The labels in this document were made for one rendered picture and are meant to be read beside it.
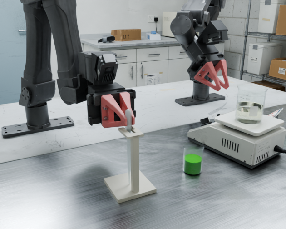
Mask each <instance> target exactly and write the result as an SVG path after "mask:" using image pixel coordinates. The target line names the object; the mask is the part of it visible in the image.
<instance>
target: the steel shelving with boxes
mask: <svg viewBox="0 0 286 229"><path fill-rule="evenodd" d="M250 9H251V0H249V4H248V12H247V23H246V31H245V34H244V35H245V39H244V47H243V55H242V66H241V71H240V80H242V76H243V74H244V73H246V74H245V75H248V74H251V75H254V74H257V75H256V76H258V75H262V78H261V79H262V81H254V82H252V83H254V84H257V85H262V86H265V87H269V88H272V89H276V90H280V91H283V92H284V91H285V87H284V86H282V85H278V84H275V83H272V82H273V80H275V79H272V80H268V81H266V79H265V78H266V77H265V74H266V76H267V75H268V76H270V77H274V78H278V79H282V80H286V58H285V57H283V58H280V55H281V49H282V46H283V43H276V42H270V37H271V35H273V36H280V37H283V36H284V37H286V0H260V12H259V23H258V32H248V25H249V17H250ZM248 33H249V34H248ZM257 34H260V35H257ZM248 35H253V36H255V35H257V36H261V35H263V37H266V36H264V35H268V36H267V37H268V40H267V42H259V43H249V53H248V65H247V71H246V70H245V71H243V67H244V59H245V52H246V44H247V36H248ZM273 36H272V38H273ZM280 37H276V38H280ZM281 39H282V38H281ZM284 39H286V38H284ZM251 75H248V76H251ZM252 77H255V76H252ZM260 77H261V76H260ZM260 77H256V78H260ZM267 79H270V78H269V77H268V78H267ZM269 81H272V82H269ZM275 81H279V82H282V83H283V82H284V83H285V81H280V80H275ZM279 82H276V83H279ZM282 83H281V84H282ZM284 83H283V84H284ZM285 85H286V84H285Z"/></svg>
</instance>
